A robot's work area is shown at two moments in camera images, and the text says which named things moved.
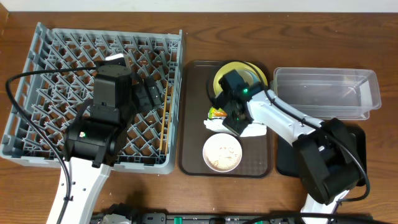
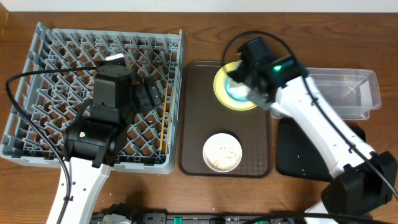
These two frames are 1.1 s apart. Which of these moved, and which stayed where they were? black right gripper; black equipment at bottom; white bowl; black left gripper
Moved: black right gripper
Stayed: black equipment at bottom; black left gripper; white bowl
